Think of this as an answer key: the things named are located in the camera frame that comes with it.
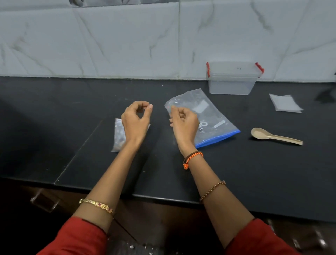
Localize red left sleeve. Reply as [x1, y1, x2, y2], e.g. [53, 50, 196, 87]
[37, 216, 108, 255]

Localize beige plastic spoon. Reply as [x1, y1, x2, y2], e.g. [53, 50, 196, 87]
[251, 127, 303, 146]

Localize red right sleeve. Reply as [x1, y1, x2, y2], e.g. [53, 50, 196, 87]
[224, 218, 301, 255]

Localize brown wooden cabinet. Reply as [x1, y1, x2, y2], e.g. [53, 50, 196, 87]
[0, 178, 336, 255]

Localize clear zip bag blue seal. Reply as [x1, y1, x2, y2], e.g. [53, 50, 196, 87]
[164, 88, 241, 149]

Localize person's left hand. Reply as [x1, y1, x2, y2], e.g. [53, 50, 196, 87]
[121, 101, 153, 150]

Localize person's left forearm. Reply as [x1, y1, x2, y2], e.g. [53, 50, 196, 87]
[73, 142, 140, 235]

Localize person's right forearm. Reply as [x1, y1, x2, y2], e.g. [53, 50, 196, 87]
[179, 144, 256, 249]

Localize clear plastic container red latches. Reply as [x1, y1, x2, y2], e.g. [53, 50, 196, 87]
[206, 61, 265, 95]

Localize small clear plastic packet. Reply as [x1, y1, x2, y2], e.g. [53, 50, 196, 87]
[111, 118, 151, 153]

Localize small stack of clear pouches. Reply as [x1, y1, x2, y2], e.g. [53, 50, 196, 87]
[269, 94, 304, 113]

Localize clear drawer handle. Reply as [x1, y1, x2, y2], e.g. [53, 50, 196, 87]
[30, 189, 60, 213]
[290, 229, 329, 250]

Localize gold bangle with red stones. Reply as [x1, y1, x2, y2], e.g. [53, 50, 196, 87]
[79, 199, 114, 215]

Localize person's right hand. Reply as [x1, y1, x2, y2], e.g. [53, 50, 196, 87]
[169, 105, 200, 152]

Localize gold chain bracelet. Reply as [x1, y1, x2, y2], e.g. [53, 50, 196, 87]
[199, 180, 227, 202]

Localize red sleeve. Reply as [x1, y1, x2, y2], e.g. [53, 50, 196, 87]
[224, 218, 301, 255]
[37, 216, 108, 255]

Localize orange braided thread bracelet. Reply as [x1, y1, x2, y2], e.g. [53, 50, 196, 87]
[183, 151, 204, 170]

